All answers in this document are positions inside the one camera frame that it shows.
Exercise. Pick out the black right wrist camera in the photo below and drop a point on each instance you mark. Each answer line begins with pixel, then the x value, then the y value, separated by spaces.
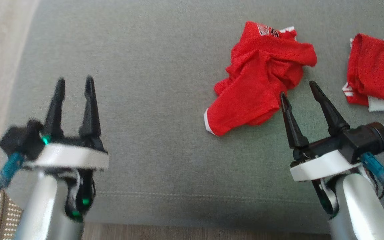
pixel 367 140

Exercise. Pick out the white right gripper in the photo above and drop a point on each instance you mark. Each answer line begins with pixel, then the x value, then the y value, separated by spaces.
pixel 322 163

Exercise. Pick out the grey sofa seat cushion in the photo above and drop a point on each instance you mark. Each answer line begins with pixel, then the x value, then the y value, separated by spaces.
pixel 165 100

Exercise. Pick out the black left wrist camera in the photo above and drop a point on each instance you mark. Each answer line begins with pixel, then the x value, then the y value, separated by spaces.
pixel 20 141

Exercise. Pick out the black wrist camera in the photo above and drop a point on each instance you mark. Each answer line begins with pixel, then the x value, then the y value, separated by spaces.
pixel 367 140
pixel 20 141

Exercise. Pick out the white perforated laundry basket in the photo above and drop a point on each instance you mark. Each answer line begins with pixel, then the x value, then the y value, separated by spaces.
pixel 7 216

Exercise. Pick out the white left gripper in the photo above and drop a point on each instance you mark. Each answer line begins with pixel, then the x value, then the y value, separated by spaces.
pixel 68 156

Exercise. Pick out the red basketball shorts white hem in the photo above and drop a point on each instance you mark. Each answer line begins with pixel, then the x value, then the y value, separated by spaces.
pixel 255 83

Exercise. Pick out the red Bulls jersey white sleeves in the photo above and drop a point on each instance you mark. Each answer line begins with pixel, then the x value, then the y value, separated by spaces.
pixel 378 66

